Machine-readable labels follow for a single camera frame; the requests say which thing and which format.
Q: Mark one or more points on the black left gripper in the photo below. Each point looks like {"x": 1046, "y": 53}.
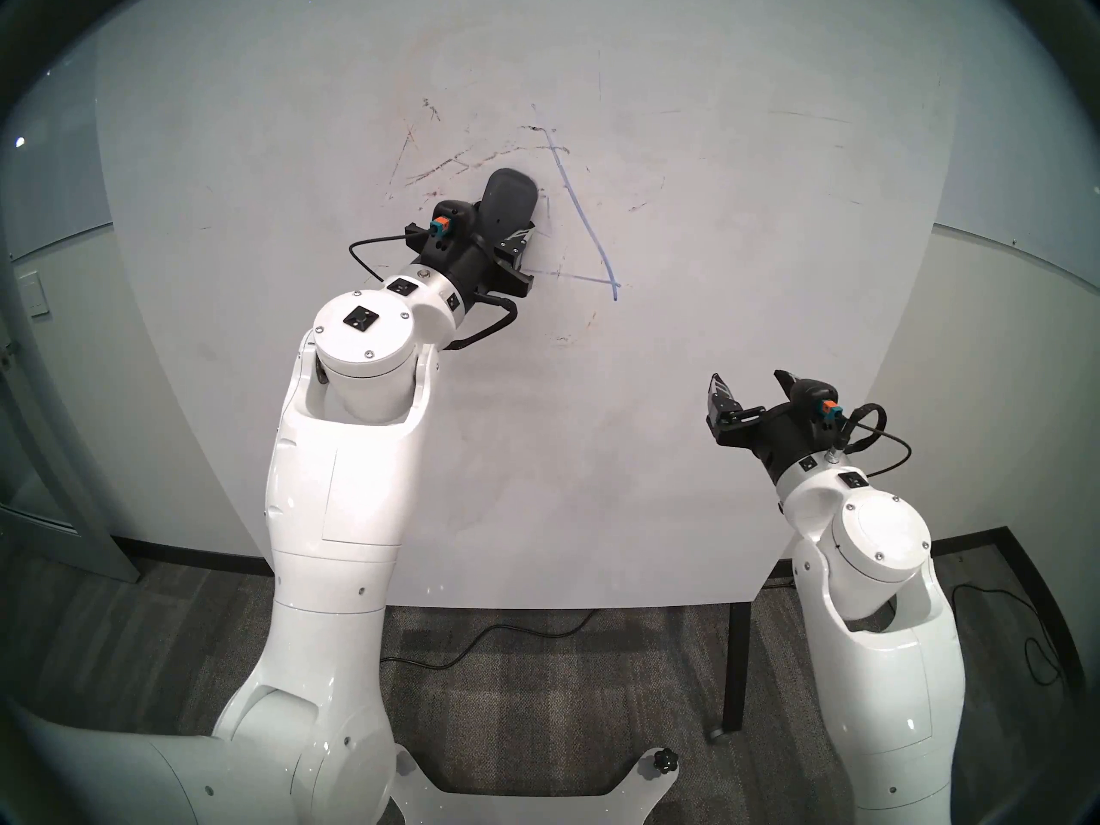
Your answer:
{"x": 464, "y": 265}

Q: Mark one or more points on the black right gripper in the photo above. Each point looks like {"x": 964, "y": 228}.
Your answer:
{"x": 786, "y": 436}

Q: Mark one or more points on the dark grey whiteboard eraser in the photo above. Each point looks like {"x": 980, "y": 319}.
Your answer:
{"x": 509, "y": 198}

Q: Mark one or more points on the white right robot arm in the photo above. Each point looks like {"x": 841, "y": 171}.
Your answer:
{"x": 885, "y": 660}

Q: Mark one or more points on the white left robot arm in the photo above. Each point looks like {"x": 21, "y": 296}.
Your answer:
{"x": 335, "y": 505}

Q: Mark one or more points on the white whiteboard table surface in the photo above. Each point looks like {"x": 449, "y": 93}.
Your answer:
{"x": 730, "y": 230}

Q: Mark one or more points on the black table leg with caster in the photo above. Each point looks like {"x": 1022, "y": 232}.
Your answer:
{"x": 737, "y": 669}

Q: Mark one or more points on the black base knob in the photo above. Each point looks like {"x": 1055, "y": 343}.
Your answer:
{"x": 663, "y": 760}

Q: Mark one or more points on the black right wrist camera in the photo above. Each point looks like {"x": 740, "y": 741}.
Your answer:
{"x": 812, "y": 394}

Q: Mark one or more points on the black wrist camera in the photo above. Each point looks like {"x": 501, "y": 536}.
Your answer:
{"x": 454, "y": 222}
{"x": 812, "y": 394}

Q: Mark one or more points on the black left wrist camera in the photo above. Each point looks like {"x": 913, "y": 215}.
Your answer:
{"x": 454, "y": 222}

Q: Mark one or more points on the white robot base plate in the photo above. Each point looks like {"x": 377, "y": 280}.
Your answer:
{"x": 516, "y": 810}

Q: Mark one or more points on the grey glass door frame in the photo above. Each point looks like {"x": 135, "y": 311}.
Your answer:
{"x": 86, "y": 522}

